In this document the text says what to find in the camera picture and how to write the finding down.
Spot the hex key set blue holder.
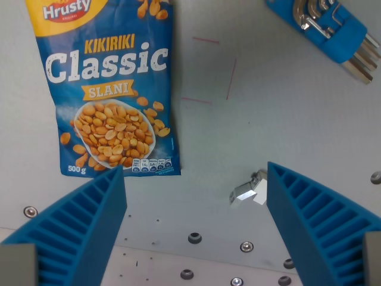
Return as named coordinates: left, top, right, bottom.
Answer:
left=293, top=0, right=374, bottom=86

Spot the large steel hex key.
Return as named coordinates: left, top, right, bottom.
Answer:
left=303, top=0, right=379, bottom=72

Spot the slim steel hex key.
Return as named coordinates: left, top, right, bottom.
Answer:
left=320, top=0, right=381, bottom=48

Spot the small metal bracket block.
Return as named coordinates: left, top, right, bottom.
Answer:
left=229, top=169, right=268, bottom=209

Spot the short bright hex key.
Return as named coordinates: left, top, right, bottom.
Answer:
left=301, top=16, right=332, bottom=39

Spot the medium steel hex key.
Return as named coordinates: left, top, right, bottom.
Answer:
left=312, top=0, right=381, bottom=60

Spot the blue Hrusty peanut bag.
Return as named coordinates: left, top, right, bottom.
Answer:
left=25, top=0, right=182, bottom=179

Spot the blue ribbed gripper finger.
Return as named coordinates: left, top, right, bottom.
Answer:
left=0, top=165, right=128, bottom=286
left=266, top=161, right=381, bottom=286

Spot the thin dark hex key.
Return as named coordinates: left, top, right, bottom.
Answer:
left=330, top=4, right=343, bottom=26

